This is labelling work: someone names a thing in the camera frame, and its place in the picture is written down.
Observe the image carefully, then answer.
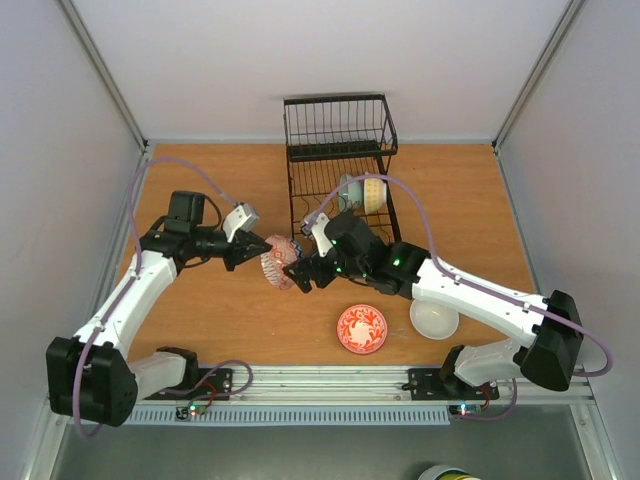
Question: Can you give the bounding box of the mint green ceramic bowl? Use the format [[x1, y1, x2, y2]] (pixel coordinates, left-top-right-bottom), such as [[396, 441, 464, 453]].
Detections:
[[338, 173, 364, 212]]

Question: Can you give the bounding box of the sun pattern ceramic bowl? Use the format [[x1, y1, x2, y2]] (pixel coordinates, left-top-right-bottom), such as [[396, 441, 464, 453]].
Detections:
[[363, 176, 387, 215]]

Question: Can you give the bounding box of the black wire dish rack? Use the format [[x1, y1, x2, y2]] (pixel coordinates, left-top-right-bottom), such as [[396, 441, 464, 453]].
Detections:
[[283, 93, 398, 252]]

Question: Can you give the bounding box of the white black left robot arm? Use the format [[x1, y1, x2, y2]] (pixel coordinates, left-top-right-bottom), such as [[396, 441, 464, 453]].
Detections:
[[46, 191, 271, 427]]

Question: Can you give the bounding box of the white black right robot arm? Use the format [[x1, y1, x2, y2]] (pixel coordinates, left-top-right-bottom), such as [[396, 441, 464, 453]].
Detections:
[[283, 212, 583, 397]]

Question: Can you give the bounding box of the red floral pattern bowl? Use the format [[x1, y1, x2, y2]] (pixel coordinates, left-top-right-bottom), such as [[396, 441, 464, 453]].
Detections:
[[336, 304, 388, 355]]

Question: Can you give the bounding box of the white ceramic bowl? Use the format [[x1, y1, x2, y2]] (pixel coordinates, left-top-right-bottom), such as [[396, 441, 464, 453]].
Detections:
[[409, 300, 459, 340]]

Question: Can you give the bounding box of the left small circuit board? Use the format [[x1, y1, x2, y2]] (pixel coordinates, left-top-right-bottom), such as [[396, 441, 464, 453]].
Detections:
[[175, 405, 208, 421]]

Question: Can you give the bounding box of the small circuit board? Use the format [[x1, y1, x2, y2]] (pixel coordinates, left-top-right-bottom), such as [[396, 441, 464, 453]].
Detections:
[[449, 403, 484, 418], [175, 405, 208, 421]]

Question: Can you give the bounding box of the right small circuit board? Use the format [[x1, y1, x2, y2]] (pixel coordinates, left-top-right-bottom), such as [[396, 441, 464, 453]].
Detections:
[[449, 403, 484, 418]]

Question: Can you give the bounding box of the white yellow round container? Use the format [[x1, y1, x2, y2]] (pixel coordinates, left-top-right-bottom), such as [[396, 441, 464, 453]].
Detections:
[[418, 464, 479, 480]]

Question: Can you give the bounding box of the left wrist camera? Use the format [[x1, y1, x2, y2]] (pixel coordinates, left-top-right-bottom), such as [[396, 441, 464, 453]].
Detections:
[[222, 203, 259, 243]]

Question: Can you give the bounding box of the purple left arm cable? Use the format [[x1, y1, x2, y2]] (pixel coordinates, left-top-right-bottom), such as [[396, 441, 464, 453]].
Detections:
[[73, 156, 255, 440]]

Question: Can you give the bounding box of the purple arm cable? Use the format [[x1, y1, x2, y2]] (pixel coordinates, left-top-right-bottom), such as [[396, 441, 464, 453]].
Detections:
[[312, 173, 614, 421], [73, 156, 255, 440]]

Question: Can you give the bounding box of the aluminium front frame rail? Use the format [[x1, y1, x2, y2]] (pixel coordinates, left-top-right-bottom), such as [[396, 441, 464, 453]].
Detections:
[[47, 363, 596, 407]]

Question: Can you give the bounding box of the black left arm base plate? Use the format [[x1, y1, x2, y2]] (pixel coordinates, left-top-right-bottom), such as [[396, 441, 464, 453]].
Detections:
[[144, 364, 236, 401]]

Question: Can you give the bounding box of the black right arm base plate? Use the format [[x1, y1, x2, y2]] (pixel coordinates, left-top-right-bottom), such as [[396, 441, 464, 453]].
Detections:
[[401, 367, 500, 402]]

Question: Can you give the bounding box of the grey slotted cable duct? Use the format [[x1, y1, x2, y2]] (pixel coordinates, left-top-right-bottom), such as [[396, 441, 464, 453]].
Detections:
[[126, 405, 450, 427]]

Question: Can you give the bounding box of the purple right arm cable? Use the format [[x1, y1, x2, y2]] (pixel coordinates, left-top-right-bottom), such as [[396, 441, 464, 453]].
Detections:
[[312, 173, 614, 421]]

